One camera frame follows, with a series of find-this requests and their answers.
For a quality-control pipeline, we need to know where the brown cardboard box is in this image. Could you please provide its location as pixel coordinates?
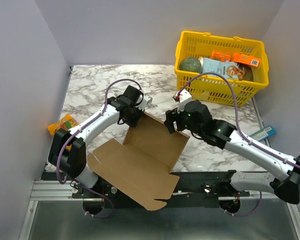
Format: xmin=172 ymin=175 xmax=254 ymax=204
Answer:
xmin=87 ymin=112 xmax=190 ymax=211

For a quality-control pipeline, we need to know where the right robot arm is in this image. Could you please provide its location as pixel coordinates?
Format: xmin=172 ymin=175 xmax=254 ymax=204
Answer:
xmin=164 ymin=100 xmax=300 ymax=205

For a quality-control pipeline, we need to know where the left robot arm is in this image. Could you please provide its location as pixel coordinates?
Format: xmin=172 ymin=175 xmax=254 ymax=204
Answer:
xmin=48 ymin=85 xmax=152 ymax=198

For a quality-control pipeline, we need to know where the orange snack box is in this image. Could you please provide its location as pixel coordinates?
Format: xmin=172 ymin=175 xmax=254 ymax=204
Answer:
xmin=210 ymin=51 xmax=232 ymax=62

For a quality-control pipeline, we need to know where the yellow plastic basket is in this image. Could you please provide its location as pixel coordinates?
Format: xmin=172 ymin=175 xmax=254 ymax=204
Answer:
xmin=174 ymin=30 xmax=269 ymax=106

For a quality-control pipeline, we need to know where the green round melon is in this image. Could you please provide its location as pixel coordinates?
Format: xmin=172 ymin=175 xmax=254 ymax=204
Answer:
xmin=178 ymin=57 xmax=203 ymax=74

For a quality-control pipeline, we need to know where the orange candy bag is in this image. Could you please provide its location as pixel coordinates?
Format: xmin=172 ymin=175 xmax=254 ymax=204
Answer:
xmin=47 ymin=114 xmax=79 ymax=136

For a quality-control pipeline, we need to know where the light blue chips bag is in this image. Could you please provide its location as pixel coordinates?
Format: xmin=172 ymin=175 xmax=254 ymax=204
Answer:
xmin=202 ymin=57 xmax=244 ymax=79

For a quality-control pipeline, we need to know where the blue small packet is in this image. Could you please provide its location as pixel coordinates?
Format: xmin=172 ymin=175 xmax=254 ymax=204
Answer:
xmin=250 ymin=125 xmax=276 ymax=141

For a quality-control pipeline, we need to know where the orange juice carton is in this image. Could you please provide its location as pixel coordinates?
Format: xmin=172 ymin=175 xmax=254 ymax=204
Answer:
xmin=231 ymin=53 xmax=261 ymax=67

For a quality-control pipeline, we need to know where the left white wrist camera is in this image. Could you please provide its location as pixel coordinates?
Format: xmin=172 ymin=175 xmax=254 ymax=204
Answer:
xmin=137 ymin=94 xmax=153 ymax=111

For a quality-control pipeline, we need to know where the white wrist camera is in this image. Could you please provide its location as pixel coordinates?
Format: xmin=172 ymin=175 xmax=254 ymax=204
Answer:
xmin=173 ymin=90 xmax=193 ymax=113
xmin=137 ymin=94 xmax=153 ymax=111

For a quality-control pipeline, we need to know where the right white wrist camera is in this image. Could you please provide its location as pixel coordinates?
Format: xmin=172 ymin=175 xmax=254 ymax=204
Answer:
xmin=173 ymin=90 xmax=193 ymax=113

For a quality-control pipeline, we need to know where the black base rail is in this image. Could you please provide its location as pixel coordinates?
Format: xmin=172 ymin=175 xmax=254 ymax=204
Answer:
xmin=72 ymin=171 xmax=251 ymax=210

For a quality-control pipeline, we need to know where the aluminium frame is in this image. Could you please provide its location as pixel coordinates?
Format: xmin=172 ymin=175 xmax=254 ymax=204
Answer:
xmin=20 ymin=181 xmax=300 ymax=240

